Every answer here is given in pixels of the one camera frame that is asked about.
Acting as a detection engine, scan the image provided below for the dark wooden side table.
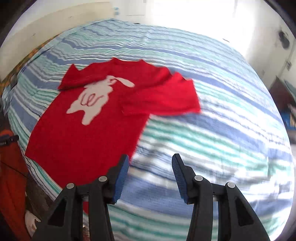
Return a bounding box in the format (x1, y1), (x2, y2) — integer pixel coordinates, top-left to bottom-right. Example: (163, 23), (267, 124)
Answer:
(269, 77), (294, 112)

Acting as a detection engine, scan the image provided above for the red knit sweater white print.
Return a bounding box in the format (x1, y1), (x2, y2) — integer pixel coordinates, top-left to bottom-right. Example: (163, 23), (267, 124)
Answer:
(24, 57), (202, 215)

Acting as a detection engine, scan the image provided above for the white room door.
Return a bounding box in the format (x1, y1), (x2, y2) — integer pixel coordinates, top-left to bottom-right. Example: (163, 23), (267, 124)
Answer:
(247, 14), (295, 88)

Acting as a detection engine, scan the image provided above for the pile of folded clothes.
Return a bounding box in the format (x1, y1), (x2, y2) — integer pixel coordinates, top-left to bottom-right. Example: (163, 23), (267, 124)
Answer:
(280, 80), (295, 130)

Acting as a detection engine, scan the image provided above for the dark hat on door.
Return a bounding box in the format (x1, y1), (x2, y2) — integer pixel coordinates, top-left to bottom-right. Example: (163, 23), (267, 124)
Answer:
(278, 30), (290, 49)

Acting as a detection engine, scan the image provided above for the beige padded headboard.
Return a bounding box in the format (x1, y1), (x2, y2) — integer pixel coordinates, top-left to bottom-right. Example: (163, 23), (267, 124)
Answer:
(1, 1), (113, 80)

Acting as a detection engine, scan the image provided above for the blue green striped bedspread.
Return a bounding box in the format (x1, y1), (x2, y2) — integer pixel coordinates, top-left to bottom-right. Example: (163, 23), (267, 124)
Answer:
(1, 19), (295, 240)

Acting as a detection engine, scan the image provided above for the red orange garment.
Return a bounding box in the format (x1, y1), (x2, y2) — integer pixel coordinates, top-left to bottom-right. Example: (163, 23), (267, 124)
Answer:
(1, 142), (31, 240)

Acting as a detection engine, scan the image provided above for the orange patterned bed sheet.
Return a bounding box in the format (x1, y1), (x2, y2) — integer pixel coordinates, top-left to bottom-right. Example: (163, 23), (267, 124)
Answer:
(1, 35), (57, 95)

